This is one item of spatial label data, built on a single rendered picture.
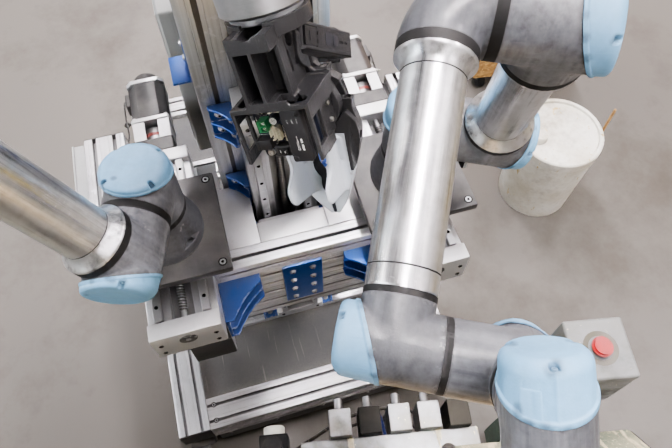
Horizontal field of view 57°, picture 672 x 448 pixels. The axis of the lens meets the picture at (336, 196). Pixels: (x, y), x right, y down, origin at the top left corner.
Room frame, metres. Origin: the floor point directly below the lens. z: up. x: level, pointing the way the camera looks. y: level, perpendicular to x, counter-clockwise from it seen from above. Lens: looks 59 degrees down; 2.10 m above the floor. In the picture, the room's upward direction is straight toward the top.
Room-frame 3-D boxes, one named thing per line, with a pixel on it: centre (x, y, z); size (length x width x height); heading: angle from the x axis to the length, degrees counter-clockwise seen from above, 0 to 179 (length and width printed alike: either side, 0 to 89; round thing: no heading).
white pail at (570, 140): (1.32, -0.79, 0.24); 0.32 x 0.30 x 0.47; 106
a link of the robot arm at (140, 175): (0.56, 0.33, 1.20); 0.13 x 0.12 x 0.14; 178
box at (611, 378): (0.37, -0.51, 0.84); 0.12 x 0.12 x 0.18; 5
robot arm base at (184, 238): (0.57, 0.33, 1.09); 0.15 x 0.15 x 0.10
